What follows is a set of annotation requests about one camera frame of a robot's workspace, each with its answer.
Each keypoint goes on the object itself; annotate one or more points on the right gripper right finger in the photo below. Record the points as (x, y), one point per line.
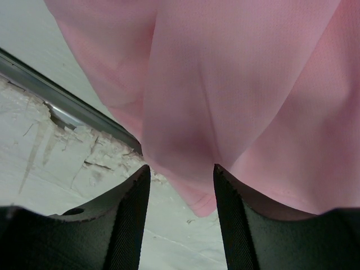
(260, 233)

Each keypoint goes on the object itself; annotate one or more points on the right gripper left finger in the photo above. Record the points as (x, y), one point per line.
(104, 233)

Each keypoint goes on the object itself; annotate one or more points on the pink t shirt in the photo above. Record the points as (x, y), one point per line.
(267, 89)

